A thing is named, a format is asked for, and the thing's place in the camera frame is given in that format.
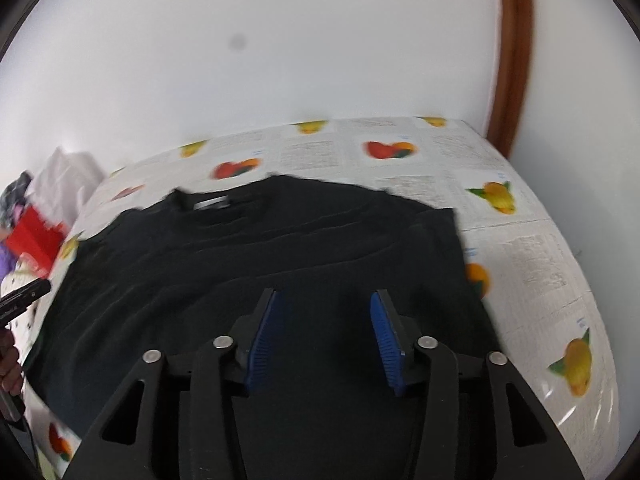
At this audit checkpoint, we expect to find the fruit print tablecloth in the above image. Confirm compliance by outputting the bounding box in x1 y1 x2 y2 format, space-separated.
51 117 620 479

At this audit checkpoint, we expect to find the purple plush item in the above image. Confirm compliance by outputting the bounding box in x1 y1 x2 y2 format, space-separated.
0 242 16 282

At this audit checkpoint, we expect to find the person left hand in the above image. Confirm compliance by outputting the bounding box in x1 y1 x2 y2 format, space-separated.
0 328 24 396

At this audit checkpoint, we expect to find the brown wooden door frame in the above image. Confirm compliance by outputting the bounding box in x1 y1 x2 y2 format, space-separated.
487 0 534 158

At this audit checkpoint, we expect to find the plaid grey cloth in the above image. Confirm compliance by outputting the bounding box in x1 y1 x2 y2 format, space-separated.
0 171 32 231

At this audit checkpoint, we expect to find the black sweatshirt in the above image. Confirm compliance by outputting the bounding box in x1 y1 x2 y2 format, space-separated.
22 173 504 480

